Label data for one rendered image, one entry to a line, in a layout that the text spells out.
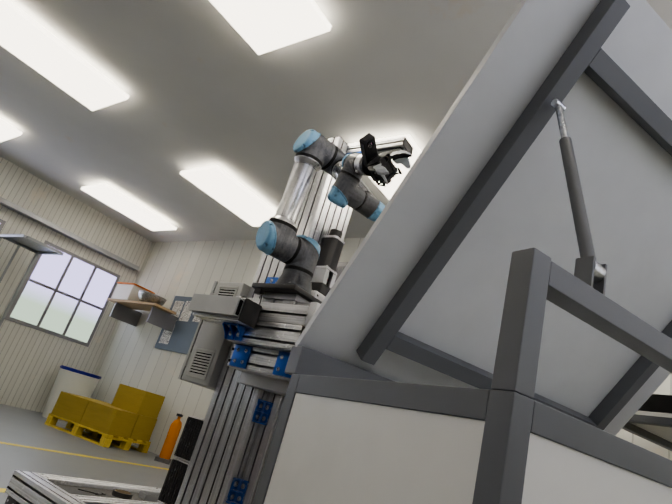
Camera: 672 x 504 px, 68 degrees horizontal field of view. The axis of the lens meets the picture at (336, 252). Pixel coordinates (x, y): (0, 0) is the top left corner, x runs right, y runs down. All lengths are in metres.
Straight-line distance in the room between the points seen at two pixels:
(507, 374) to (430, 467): 0.17
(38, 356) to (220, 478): 6.41
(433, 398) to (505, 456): 0.15
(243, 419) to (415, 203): 1.29
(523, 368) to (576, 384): 1.00
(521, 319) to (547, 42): 0.65
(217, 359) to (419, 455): 1.55
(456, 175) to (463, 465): 0.63
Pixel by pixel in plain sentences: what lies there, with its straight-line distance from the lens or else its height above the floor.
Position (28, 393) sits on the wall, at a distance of 8.37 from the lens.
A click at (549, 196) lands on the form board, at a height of 1.34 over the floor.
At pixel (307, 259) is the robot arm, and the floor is 1.30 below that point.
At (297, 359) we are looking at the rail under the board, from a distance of 1.15.
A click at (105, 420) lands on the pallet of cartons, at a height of 0.25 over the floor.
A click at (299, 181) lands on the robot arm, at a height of 1.57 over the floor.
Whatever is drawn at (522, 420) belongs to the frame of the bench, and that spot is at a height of 0.77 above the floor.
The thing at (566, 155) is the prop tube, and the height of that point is 1.27.
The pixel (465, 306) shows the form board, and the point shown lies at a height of 1.08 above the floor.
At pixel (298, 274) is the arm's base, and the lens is 1.90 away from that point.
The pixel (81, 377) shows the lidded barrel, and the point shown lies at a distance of 7.80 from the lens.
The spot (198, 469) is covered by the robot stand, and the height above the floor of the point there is 0.45.
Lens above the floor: 0.68
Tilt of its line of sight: 20 degrees up
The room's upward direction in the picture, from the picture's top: 16 degrees clockwise
